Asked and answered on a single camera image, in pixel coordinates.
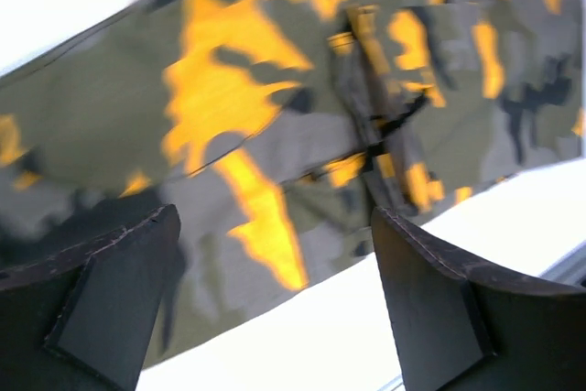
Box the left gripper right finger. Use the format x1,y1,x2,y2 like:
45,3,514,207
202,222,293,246
372,208,585,391

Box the yellow camouflage trousers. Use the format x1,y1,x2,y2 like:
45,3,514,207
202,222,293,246
1,0,584,366

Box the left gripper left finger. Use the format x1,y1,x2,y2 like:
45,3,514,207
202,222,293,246
1,205,180,390

